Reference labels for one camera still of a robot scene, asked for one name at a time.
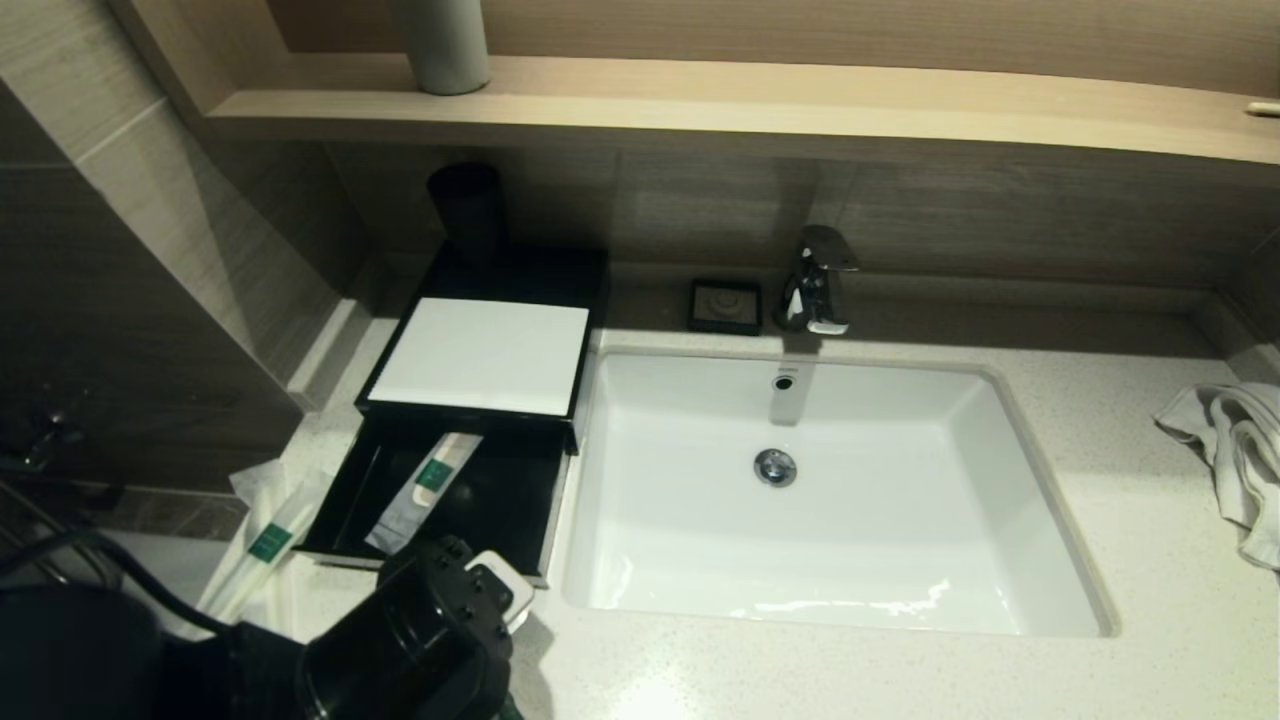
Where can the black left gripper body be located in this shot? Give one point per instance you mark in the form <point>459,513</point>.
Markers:
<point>440,590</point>

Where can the beige grey green-label packet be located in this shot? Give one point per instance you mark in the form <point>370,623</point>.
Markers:
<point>425,490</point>

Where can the black tray with white liner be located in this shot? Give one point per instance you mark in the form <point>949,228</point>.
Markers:
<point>500,490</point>

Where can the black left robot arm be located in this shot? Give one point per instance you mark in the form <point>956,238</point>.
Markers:
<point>380,670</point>

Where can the black amenity box housing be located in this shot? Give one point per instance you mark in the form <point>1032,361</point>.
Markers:
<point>530,275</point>

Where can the long clear toothbrush packet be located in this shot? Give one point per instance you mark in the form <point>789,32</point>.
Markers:
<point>270,542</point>

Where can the clear packet with black comb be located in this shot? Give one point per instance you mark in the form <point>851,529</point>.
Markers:
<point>258,480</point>

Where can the chrome drain stopper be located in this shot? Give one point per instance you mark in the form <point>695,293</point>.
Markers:
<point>775,468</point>

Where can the black cup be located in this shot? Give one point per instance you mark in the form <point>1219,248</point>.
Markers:
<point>467,215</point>

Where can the black square soap dish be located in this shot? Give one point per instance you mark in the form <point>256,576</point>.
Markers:
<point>725,306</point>

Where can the dark metal valve fixture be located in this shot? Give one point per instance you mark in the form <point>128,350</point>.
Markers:
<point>45,435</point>

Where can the white ceramic sink basin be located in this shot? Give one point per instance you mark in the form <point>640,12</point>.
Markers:
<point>900,520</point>

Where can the chrome faucet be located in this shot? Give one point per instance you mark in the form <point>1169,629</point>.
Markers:
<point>815,290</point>

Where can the grey cylindrical cup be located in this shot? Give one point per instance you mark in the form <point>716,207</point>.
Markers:
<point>445,50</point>

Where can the white crumpled towel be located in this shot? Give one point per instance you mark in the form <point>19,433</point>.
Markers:
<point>1240,440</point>

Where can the small pale stick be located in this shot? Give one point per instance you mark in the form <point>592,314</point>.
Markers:
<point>1262,110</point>

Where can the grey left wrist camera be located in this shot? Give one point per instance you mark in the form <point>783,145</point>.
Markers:
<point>505,590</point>

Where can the light wooden wall shelf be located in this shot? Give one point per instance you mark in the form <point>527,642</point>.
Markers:
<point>800,110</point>

